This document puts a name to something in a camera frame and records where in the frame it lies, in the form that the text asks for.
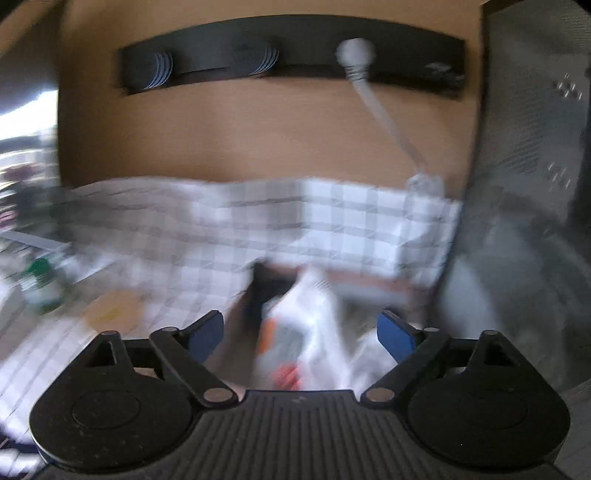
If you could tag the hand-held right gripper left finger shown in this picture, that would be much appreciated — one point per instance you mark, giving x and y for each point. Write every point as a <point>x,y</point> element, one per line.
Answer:
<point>205,336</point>

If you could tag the grey perforated computer case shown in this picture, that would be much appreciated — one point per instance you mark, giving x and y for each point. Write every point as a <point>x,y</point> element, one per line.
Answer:
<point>526,184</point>

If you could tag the green lid jar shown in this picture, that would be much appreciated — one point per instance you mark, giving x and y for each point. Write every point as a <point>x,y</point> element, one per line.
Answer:
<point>44,284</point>

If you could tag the black checked white tablecloth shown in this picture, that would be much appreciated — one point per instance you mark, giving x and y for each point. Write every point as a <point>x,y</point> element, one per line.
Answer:
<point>184,221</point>

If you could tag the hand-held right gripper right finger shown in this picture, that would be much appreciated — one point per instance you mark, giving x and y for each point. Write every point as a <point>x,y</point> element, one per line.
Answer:
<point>395,339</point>

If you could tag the black wall power strip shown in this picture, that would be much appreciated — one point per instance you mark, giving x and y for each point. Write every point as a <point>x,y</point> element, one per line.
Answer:
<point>300,64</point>

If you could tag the white plastic packet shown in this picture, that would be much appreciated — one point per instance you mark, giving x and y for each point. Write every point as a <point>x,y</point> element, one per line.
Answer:
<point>323,323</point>

